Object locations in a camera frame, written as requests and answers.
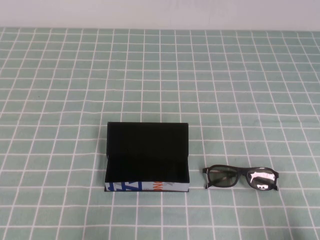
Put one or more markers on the black printed glasses case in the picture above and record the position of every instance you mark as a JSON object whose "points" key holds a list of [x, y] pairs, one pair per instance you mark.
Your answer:
{"points": [[147, 150]]}

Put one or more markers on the black framed glasses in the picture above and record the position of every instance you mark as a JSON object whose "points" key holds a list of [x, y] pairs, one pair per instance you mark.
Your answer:
{"points": [[243, 172]]}

